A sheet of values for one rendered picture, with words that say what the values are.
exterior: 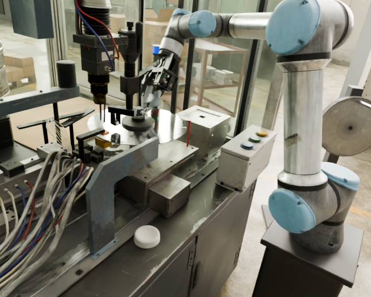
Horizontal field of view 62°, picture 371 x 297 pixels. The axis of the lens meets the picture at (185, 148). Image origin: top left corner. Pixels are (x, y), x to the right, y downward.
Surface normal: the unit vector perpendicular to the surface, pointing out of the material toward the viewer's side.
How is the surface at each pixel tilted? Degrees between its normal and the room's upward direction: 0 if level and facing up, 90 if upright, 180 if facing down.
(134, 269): 0
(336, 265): 0
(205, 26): 76
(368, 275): 0
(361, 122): 86
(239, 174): 90
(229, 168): 90
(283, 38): 83
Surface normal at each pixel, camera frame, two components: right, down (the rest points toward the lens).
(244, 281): 0.09, -0.88
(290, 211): -0.79, 0.32
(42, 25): 0.83, 0.33
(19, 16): -0.55, 0.33
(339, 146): -0.06, 0.39
